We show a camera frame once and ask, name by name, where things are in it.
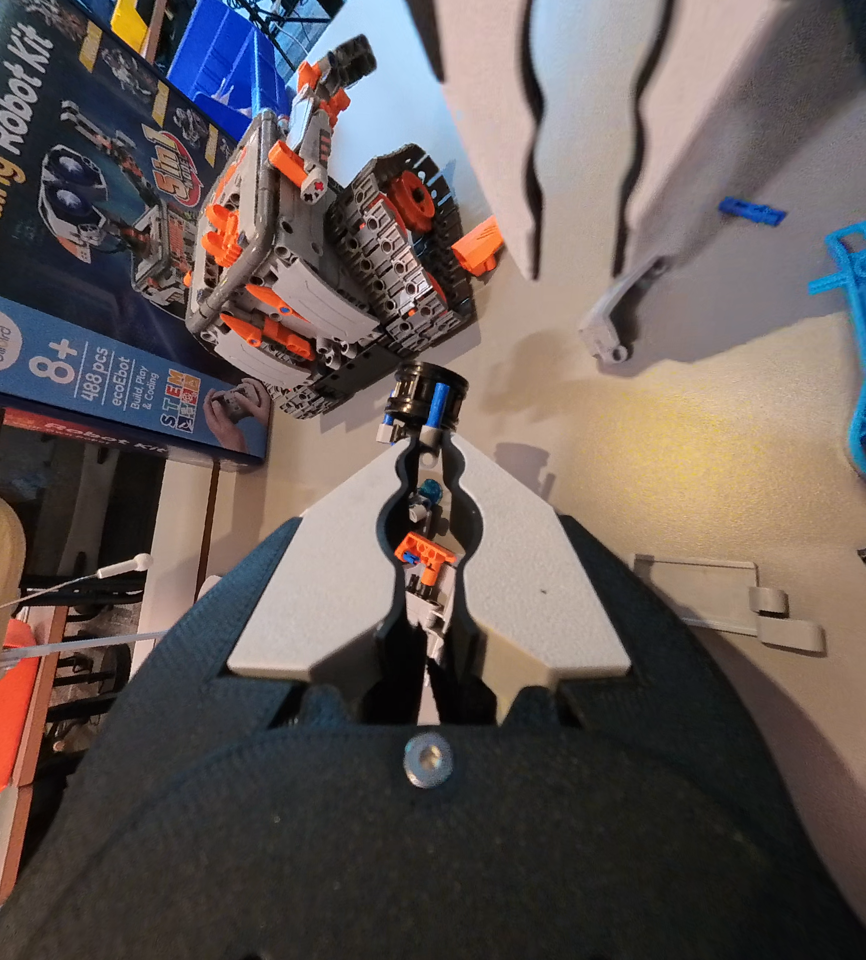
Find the blue robot kit box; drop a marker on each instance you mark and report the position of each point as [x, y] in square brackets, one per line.
[58, 225]

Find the yellow plastic bin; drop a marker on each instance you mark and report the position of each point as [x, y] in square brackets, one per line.
[133, 18]

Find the blue plastic storage bin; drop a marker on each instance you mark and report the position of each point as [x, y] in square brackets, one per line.
[230, 53]

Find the grey curved panel piece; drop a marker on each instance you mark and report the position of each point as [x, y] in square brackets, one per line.
[703, 593]

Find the black wheel hub assembly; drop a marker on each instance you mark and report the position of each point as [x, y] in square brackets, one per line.
[430, 398]

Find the grey orange tracked toy robot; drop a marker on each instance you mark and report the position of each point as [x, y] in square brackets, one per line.
[313, 255]

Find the light grey connector piece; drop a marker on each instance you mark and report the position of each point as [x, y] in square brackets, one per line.
[621, 315]

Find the orange object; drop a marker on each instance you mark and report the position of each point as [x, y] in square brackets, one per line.
[5, 720]

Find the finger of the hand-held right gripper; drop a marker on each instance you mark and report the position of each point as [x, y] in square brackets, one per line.
[486, 75]
[703, 105]

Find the blue plastic pin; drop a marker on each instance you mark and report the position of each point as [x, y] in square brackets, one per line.
[751, 212]

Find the dark grey orange block assembly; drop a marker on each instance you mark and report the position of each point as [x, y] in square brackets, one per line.
[425, 558]

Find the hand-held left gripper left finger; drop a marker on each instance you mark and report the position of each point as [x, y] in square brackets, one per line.
[320, 600]

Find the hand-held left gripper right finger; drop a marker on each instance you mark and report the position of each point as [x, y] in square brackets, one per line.
[546, 600]

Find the black box with red stripe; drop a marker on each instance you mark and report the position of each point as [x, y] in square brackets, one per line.
[88, 435]

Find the orange slotted panel piece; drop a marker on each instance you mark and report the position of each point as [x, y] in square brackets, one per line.
[477, 248]

